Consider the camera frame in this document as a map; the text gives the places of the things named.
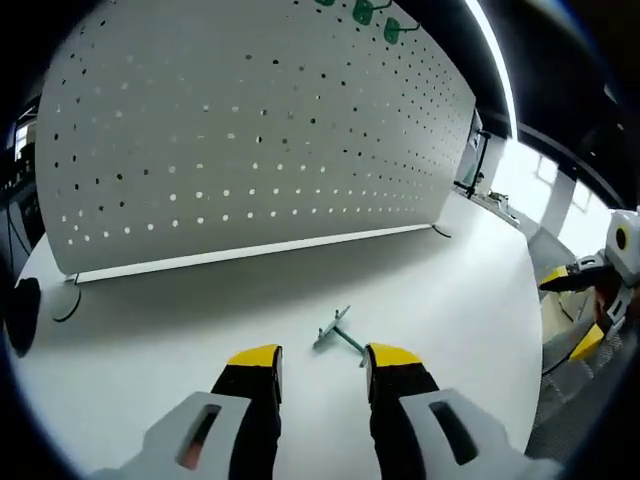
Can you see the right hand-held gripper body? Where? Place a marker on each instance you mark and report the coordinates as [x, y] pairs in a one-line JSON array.
[[625, 240]]

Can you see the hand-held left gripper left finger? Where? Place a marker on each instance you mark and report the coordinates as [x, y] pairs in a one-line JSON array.
[[250, 425]]

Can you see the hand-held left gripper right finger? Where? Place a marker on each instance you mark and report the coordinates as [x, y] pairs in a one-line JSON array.
[[400, 425]]

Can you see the green hook assembly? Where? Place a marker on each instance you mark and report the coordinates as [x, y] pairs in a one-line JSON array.
[[325, 2], [392, 29], [362, 12], [332, 331]]

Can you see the white perforated mounting plate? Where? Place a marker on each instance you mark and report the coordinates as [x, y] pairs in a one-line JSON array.
[[250, 150]]

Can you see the grey mesh office chair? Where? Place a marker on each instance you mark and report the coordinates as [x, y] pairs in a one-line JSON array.
[[575, 400]]

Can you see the white round panel foot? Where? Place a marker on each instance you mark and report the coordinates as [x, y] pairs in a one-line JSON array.
[[442, 231], [65, 302]]

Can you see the black stand with screen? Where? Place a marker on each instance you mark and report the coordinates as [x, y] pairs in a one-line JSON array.
[[481, 150]]

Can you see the ceiling light strip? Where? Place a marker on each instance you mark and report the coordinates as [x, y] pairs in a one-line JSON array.
[[494, 55]]

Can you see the black round object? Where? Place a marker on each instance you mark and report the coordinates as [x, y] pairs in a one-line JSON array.
[[22, 315]]

